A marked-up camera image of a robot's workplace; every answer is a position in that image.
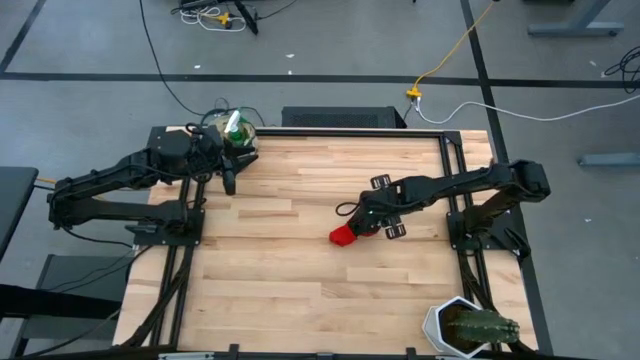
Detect grey metal stand base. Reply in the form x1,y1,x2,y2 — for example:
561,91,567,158
9,253,132,357

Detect green plastic spray bottle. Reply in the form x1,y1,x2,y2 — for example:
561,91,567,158
223,108,256,149

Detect desk with grey legs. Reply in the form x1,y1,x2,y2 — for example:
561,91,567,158
527,0,626,37

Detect white floor cable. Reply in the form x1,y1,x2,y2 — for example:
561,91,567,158
413,94,640,125

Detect silver metal bracket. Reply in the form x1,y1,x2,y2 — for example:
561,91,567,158
157,351,217,360

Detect beige green gardening bag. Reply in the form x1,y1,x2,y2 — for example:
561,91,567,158
205,110,259,159

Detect black floor bar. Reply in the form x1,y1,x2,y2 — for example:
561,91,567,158
0,283,124,321

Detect black cable bundle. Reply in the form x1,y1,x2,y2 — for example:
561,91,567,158
119,244,196,349
457,249,539,356

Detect black stand leg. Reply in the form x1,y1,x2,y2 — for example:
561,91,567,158
233,0,260,35

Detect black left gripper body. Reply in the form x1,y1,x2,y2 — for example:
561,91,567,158
187,125,234,176

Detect yellow extension cable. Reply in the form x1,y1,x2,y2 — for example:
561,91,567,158
405,0,501,100

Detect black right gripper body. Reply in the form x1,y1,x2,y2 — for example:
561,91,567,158
349,187,404,236

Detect red black gardening glove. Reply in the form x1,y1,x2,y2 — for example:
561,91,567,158
328,222,381,248

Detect grey metal floor foot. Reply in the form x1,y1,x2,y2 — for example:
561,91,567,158
578,152,640,167

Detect thin black floor cable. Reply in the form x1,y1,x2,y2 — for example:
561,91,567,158
138,0,221,119

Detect white faceted plant pot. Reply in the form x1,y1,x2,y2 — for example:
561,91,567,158
421,295,494,359

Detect white coiled cable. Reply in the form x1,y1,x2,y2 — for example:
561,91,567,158
179,5,247,32

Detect green cactus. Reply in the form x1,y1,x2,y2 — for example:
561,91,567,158
444,308,521,345

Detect black coiled floor cable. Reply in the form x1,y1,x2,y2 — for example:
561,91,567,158
603,45,640,95

